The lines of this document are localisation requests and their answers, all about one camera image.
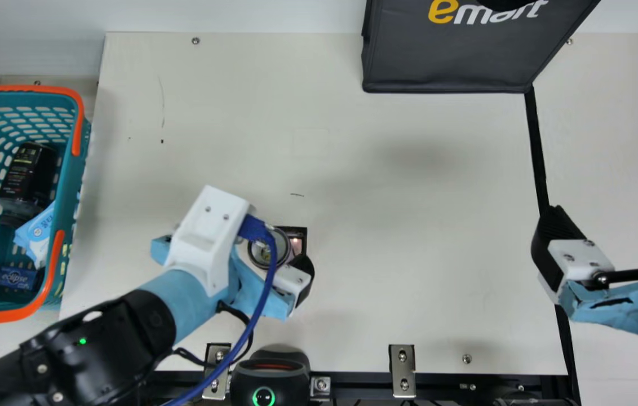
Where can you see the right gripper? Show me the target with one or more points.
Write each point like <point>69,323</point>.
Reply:
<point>623,304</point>

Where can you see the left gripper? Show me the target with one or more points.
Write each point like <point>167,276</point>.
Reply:
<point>251,293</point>

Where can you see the purple drink can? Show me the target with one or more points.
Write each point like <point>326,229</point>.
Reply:
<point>260,255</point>

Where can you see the small square scanner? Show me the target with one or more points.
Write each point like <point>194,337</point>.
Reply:
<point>298,242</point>

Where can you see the teal shopping basket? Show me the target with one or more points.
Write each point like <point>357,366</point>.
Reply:
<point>71,186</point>

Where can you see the black device with green light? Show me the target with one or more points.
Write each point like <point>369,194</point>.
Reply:
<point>268,378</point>

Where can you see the black strip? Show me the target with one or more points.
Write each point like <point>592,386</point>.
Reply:
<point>536,158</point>

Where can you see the dark grey bag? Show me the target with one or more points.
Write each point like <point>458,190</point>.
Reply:
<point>454,51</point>

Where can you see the blue white wet wipes pack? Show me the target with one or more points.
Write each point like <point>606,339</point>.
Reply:
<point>37,234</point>

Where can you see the blue rectangular tin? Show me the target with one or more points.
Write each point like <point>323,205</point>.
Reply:
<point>16,278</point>

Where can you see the dark coffee bottle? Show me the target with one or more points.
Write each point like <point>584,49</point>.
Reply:
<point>26,175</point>

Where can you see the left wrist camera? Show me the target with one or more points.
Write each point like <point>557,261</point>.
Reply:
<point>206,231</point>

